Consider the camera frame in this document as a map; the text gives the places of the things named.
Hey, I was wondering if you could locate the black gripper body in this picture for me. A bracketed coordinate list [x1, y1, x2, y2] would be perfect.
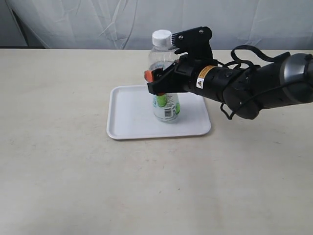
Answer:
[174, 55, 218, 93]

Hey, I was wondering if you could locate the clear plastic bottle white cap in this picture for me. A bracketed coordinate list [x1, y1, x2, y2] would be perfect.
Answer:
[148, 29, 180, 122]

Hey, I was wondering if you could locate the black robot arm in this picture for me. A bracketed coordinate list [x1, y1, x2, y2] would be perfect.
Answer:
[144, 53, 313, 119]

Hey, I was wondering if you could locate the white plastic tray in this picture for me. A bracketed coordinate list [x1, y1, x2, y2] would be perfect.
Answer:
[107, 85, 211, 140]

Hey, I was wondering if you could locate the white backdrop cloth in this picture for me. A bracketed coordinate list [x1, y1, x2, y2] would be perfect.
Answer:
[2, 0, 313, 50]

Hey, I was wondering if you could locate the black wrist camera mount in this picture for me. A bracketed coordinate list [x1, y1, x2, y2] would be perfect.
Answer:
[171, 26, 213, 59]

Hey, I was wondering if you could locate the black cable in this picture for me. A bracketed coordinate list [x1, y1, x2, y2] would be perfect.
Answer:
[217, 45, 313, 120]

